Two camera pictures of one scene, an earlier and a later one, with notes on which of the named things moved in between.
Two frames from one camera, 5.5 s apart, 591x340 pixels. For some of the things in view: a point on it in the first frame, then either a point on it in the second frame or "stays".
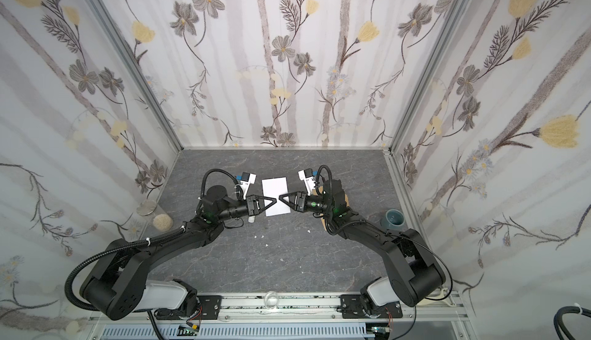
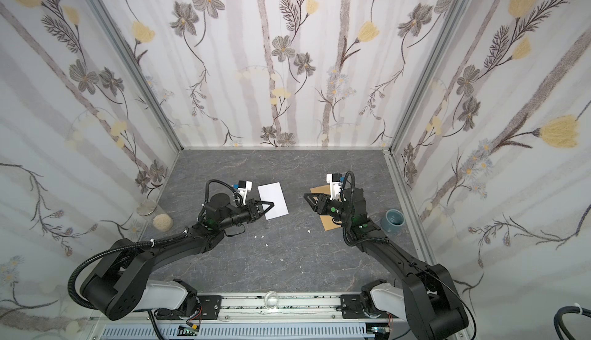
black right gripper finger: (292, 202) → (315, 201)
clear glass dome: (272, 300) stays
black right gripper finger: (292, 196) → (316, 195)
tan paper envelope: (318, 191) stays
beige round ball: (163, 222) stays
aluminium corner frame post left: (112, 31) stays
